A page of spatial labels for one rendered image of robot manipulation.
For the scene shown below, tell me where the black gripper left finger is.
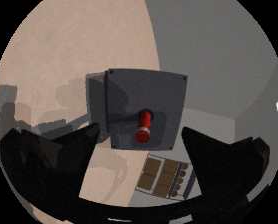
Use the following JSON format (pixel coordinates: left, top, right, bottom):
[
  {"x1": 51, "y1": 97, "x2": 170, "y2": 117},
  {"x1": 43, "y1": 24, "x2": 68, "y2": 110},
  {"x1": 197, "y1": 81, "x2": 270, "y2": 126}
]
[{"x1": 21, "y1": 123, "x2": 100, "y2": 197}]

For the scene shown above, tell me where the dark grey square panel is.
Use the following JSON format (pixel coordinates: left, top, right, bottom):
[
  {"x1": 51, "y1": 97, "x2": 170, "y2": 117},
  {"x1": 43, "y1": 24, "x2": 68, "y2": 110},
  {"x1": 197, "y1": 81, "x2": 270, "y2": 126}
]
[{"x1": 104, "y1": 68, "x2": 188, "y2": 151}]

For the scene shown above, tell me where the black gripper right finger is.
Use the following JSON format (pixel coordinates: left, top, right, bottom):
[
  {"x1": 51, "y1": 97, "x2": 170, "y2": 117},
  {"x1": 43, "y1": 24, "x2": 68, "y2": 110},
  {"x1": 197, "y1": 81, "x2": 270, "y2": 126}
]
[{"x1": 180, "y1": 127, "x2": 253, "y2": 194}]

